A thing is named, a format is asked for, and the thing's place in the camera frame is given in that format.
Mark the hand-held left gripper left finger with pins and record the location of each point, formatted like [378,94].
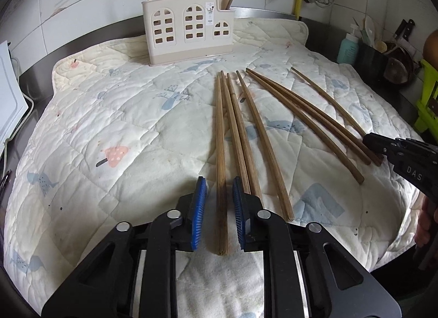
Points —
[200,212]

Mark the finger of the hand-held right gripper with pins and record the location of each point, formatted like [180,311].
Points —
[374,142]

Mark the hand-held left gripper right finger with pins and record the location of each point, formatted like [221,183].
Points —
[237,212]

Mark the beige plastic chopstick holder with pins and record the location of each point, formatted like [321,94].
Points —
[178,47]

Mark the person's right hand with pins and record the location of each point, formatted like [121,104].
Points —
[426,225]

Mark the green plastic rack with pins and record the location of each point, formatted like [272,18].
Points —
[427,99]

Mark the wooden spoon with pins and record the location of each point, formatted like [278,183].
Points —
[379,46]

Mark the teal pump soap bottle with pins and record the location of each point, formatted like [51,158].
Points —
[347,47]

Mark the white quilted printed blanket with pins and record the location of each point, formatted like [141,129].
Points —
[119,133]

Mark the brown round object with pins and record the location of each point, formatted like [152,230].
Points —
[432,44]

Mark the white plastic spoon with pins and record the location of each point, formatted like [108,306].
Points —
[368,27]

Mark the white appliance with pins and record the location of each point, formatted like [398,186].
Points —
[8,92]

